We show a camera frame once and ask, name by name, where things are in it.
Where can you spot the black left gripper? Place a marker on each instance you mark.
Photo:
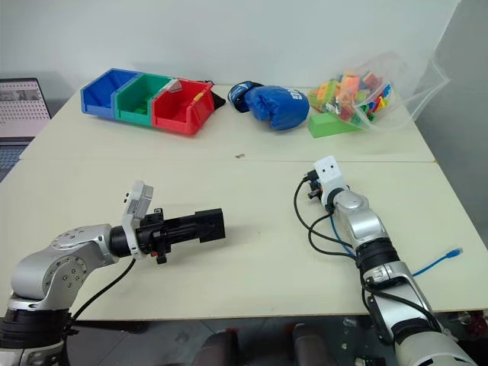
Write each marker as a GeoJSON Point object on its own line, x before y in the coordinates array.
{"type": "Point", "coordinates": [150, 233]}

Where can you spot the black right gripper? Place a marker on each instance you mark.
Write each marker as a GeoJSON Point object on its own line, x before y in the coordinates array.
{"type": "Point", "coordinates": [313, 187]}

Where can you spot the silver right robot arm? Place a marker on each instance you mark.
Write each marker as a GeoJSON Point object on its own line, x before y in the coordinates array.
{"type": "Point", "coordinates": [366, 228]}

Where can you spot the green wedge block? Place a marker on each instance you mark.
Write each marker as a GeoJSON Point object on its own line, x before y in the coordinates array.
{"type": "Point", "coordinates": [328, 126]}

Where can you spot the blue boxing glove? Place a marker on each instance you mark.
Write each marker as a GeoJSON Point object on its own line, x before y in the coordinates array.
{"type": "Point", "coordinates": [278, 106]}

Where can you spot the clear bag of colourful blocks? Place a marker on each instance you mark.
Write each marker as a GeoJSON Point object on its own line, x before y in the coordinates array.
{"type": "Point", "coordinates": [358, 99]}

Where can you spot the red plastic storage bin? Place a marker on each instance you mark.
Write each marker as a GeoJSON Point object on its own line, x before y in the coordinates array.
{"type": "Point", "coordinates": [179, 114]}

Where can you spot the dark rounded shape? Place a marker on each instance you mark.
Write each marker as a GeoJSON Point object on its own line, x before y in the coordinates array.
{"type": "Point", "coordinates": [310, 345]}
{"type": "Point", "coordinates": [219, 348]}

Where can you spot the small green block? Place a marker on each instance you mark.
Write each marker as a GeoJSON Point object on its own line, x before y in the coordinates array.
{"type": "Point", "coordinates": [140, 110]}

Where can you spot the green plastic storage bin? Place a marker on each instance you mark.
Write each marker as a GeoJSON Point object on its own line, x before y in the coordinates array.
{"type": "Point", "coordinates": [131, 97]}

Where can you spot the clear plastic packet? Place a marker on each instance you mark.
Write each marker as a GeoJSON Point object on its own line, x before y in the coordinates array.
{"type": "Point", "coordinates": [173, 85]}

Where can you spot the blue plastic storage bin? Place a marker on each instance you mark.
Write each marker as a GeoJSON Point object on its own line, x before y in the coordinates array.
{"type": "Point", "coordinates": [97, 97]}

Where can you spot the open laptop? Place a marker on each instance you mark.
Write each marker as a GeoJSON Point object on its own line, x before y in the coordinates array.
{"type": "Point", "coordinates": [21, 110]}

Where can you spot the red round object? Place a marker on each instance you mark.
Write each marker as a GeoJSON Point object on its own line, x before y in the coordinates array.
{"type": "Point", "coordinates": [477, 325]}

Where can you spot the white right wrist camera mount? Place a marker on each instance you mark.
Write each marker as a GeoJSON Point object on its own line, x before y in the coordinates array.
{"type": "Point", "coordinates": [328, 171]}

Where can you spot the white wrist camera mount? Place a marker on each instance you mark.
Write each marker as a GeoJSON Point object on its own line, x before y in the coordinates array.
{"type": "Point", "coordinates": [328, 171]}
{"type": "Point", "coordinates": [133, 217]}

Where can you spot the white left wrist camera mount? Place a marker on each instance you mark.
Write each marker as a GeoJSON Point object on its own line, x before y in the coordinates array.
{"type": "Point", "coordinates": [133, 217]}

